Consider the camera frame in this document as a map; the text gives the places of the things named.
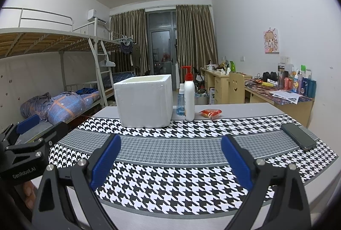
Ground white air conditioner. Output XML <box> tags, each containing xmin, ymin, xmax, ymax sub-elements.
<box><xmin>87</xmin><ymin>9</ymin><xmax>107</xmax><ymax>24</ymax></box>

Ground houndstooth table mat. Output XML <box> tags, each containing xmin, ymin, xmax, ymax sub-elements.
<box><xmin>48</xmin><ymin>113</ymin><xmax>340</xmax><ymax>214</ymax></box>

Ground cartoon wall poster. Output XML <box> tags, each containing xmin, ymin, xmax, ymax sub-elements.
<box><xmin>264</xmin><ymin>28</ymin><xmax>280</xmax><ymax>54</ymax></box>

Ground dark hanging clothes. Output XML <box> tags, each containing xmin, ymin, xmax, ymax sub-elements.
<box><xmin>120</xmin><ymin>42</ymin><xmax>140</xmax><ymax>68</ymax></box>

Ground dark steel thermos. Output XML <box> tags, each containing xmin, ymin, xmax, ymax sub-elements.
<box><xmin>277</xmin><ymin>65</ymin><xmax>285</xmax><ymax>89</ymax></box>

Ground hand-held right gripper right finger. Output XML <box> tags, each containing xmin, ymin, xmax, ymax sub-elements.
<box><xmin>221</xmin><ymin>135</ymin><xmax>312</xmax><ymax>230</ymax></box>

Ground pile of desk clutter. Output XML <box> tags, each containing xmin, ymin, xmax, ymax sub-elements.
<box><xmin>205</xmin><ymin>60</ymin><xmax>230</xmax><ymax>72</ymax></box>

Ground glass balcony door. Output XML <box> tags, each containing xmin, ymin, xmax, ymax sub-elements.
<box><xmin>146</xmin><ymin>13</ymin><xmax>178</xmax><ymax>91</ymax></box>

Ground colourful desk mat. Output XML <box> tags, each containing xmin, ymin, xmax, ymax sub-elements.
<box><xmin>245</xmin><ymin>80</ymin><xmax>311</xmax><ymax>105</ymax></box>

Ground white foam box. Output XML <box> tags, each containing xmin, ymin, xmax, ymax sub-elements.
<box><xmin>114</xmin><ymin>74</ymin><xmax>172</xmax><ymax>128</ymax></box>

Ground row of toiletry bottles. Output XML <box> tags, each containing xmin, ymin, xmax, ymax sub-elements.
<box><xmin>284</xmin><ymin>65</ymin><xmax>317</xmax><ymax>98</ymax></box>

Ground white metal bunk bed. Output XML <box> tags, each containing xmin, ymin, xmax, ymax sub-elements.
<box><xmin>0</xmin><ymin>6</ymin><xmax>115</xmax><ymax>127</ymax></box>
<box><xmin>94</xmin><ymin>18</ymin><xmax>140</xmax><ymax>99</ymax></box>

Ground printed paper sheets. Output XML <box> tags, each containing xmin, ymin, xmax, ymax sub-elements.
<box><xmin>270</xmin><ymin>90</ymin><xmax>303</xmax><ymax>104</ymax></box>

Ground dark blue garment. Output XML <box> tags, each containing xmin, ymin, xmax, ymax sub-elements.
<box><xmin>76</xmin><ymin>88</ymin><xmax>99</xmax><ymax>95</ymax></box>

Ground wooden smiley chair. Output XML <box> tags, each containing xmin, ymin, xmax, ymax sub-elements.
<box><xmin>229</xmin><ymin>72</ymin><xmax>246</xmax><ymax>104</ymax></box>

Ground white red pump bottle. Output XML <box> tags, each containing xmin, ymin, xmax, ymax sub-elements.
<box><xmin>181</xmin><ymin>66</ymin><xmax>196</xmax><ymax>121</ymax></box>

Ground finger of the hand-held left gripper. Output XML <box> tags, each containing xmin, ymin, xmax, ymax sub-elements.
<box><xmin>0</xmin><ymin>114</ymin><xmax>40</xmax><ymax>146</ymax></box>
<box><xmin>0</xmin><ymin>122</ymin><xmax>69</xmax><ymax>161</ymax></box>

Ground red snack packet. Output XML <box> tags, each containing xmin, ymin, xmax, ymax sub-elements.
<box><xmin>199</xmin><ymin>109</ymin><xmax>223</xmax><ymax>119</ymax></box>

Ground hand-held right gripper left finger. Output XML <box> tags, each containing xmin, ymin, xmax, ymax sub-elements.
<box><xmin>31</xmin><ymin>134</ymin><xmax>122</xmax><ymax>230</ymax></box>

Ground blue orange checked quilt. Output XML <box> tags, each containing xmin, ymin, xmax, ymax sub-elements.
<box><xmin>21</xmin><ymin>92</ymin><xmax>100</xmax><ymax>124</ymax></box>

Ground wooden desk with drawers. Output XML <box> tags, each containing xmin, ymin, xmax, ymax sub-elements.
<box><xmin>200</xmin><ymin>68</ymin><xmax>252</xmax><ymax>105</ymax></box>

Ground blue checked bedding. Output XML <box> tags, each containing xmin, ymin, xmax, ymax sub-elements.
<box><xmin>103</xmin><ymin>72</ymin><xmax>134</xmax><ymax>88</ymax></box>

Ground black folding chair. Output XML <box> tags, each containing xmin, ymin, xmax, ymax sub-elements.
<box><xmin>196</xmin><ymin>68</ymin><xmax>210</xmax><ymax>87</ymax></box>

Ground person's left hand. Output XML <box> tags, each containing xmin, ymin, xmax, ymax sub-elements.
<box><xmin>21</xmin><ymin>181</ymin><xmax>36</xmax><ymax>210</ymax></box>

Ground white clothes hanger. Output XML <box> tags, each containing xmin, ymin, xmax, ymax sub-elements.
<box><xmin>101</xmin><ymin>56</ymin><xmax>116</xmax><ymax>67</ymax></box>

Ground brown curtain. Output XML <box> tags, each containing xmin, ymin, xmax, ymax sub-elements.
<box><xmin>175</xmin><ymin>4</ymin><xmax>219</xmax><ymax>89</ymax></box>
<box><xmin>110</xmin><ymin>9</ymin><xmax>147</xmax><ymax>77</ymax></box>

